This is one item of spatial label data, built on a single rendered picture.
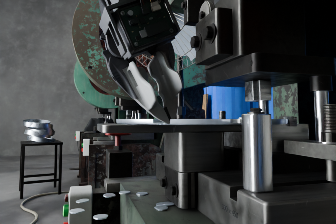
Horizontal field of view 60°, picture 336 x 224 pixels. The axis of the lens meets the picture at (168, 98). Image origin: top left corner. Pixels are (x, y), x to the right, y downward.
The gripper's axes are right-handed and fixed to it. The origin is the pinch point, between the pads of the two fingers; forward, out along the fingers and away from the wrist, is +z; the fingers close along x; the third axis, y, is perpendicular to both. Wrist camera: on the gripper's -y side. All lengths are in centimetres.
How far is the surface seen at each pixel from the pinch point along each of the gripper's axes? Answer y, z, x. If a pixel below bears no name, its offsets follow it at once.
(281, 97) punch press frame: -24.9, 12.4, 38.2
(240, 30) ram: -2.7, -6.5, 18.1
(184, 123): 2.2, 1.9, 1.1
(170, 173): -10.2, 10.8, -0.3
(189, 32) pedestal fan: -80, -18, 50
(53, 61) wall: -673, -142, 10
